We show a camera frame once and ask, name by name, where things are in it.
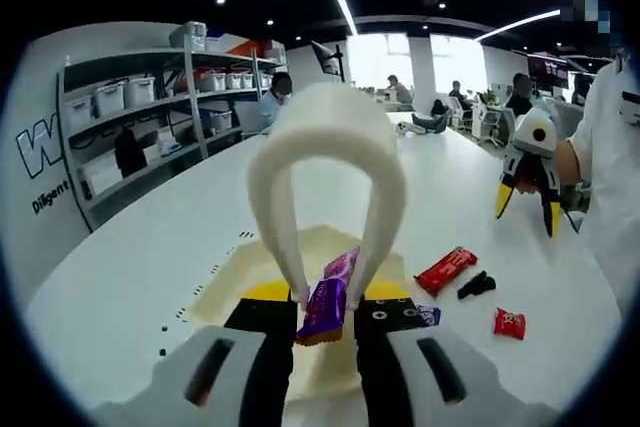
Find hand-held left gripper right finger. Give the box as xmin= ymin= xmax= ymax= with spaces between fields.
xmin=354 ymin=280 xmax=561 ymax=427

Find black food piece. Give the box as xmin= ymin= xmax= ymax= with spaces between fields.
xmin=457 ymin=270 xmax=497 ymax=301

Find cream hexagonal food container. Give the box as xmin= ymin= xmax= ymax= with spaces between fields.
xmin=191 ymin=224 xmax=409 ymax=398

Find black bag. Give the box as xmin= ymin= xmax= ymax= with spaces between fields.
xmin=113 ymin=126 xmax=149 ymax=179

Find long red food bar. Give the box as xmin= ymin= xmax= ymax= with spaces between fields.
xmin=413 ymin=246 xmax=479 ymax=297

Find white chest device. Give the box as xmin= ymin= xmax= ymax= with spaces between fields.
xmin=617 ymin=89 xmax=640 ymax=126

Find group of white storage bins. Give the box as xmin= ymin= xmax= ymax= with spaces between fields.
xmin=64 ymin=20 xmax=275 ymax=183

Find grey metal shelf rack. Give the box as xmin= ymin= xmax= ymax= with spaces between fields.
xmin=54 ymin=21 xmax=289 ymax=233

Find cream food tongs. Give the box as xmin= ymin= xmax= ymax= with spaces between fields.
xmin=246 ymin=81 xmax=409 ymax=312

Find small purple food packet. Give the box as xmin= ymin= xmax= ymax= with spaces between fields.
xmin=413 ymin=304 xmax=442 ymax=328

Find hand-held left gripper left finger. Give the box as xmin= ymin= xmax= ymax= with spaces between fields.
xmin=92 ymin=280 xmax=296 ymax=427

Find small red food packet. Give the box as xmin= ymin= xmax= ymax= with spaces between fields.
xmin=493 ymin=307 xmax=527 ymax=341

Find dark wall screen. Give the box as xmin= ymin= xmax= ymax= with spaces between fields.
xmin=527 ymin=54 xmax=571 ymax=91

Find white office chair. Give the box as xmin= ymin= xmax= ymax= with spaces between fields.
xmin=472 ymin=99 xmax=516 ymax=148

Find dark table object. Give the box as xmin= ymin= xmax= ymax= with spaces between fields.
xmin=412 ymin=111 xmax=451 ymax=136

